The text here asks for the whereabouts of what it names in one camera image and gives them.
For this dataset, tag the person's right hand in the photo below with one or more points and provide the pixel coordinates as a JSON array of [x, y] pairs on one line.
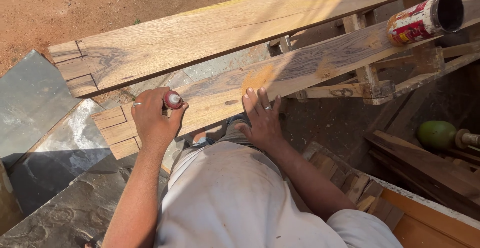
[[264, 127]]

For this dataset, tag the person's left hand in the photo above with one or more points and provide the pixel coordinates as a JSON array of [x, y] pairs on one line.
[[152, 122]]

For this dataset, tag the red glue bottle white nozzle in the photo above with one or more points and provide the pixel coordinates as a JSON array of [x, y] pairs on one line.
[[172, 100]]

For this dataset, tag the person's grey trousers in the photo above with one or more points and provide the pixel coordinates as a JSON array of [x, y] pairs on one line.
[[234, 133]]

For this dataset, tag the narrow dark-grained wooden plank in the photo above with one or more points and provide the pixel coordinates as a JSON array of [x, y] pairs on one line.
[[300, 67]]

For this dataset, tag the person's white shirt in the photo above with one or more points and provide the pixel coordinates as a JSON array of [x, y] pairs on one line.
[[232, 203]]

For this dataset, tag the white-stained grey stone slab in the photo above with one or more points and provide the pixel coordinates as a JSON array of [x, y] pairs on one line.
[[63, 154]]

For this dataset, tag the row of small wood blocks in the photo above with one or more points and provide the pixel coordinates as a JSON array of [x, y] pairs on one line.
[[352, 186]]

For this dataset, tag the wide wooden plank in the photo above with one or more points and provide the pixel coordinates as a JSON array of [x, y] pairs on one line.
[[225, 26]]

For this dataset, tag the wooden sawhorse stand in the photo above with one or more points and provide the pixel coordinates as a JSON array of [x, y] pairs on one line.
[[369, 82]]

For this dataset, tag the rough dark stone slab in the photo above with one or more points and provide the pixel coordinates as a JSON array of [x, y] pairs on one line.
[[78, 214]]

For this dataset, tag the smooth grey stone slab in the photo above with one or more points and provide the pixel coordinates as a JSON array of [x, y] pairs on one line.
[[30, 101]]

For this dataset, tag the pile of scrap wood boards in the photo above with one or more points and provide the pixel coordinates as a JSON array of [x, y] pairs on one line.
[[423, 169]]

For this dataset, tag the green round fruit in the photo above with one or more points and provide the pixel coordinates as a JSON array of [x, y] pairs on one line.
[[435, 135]]

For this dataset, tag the red and white tin can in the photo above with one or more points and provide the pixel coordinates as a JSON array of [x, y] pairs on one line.
[[412, 24]]

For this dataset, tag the orange wooden board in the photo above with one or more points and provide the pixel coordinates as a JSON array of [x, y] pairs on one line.
[[423, 229]]

